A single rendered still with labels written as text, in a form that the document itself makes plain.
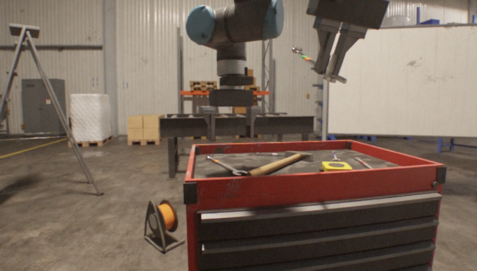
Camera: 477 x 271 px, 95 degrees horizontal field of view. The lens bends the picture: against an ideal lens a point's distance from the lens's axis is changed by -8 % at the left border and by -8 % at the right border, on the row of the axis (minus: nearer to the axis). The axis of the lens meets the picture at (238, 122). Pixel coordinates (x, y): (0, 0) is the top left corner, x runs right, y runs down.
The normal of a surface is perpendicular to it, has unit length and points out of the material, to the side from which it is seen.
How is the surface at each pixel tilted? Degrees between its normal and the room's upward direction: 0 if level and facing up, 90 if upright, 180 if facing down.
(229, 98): 90
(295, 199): 90
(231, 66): 91
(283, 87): 90
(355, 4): 114
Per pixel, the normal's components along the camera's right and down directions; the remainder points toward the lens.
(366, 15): 0.10, 0.47
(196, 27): -0.52, 0.07
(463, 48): -0.27, 0.08
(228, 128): 0.20, 0.08
